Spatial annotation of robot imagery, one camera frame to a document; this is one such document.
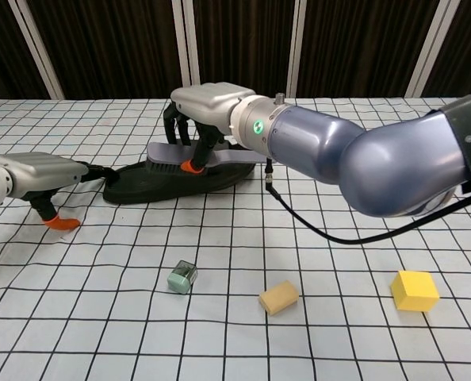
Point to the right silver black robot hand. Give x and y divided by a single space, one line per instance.
207 103

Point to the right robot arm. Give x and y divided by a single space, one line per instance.
318 139

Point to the grey brush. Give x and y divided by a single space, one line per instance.
164 152

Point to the white checkered tablecloth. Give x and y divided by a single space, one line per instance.
100 317

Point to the tan sponge block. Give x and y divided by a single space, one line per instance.
279 297

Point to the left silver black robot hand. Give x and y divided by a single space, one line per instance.
41 170

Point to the small green clear box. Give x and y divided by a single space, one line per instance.
178 280

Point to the white frame post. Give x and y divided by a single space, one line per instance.
186 43
297 39
433 43
35 47

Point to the black rubber slipper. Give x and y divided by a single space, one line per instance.
148 190

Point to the yellow block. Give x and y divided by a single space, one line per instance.
416 291

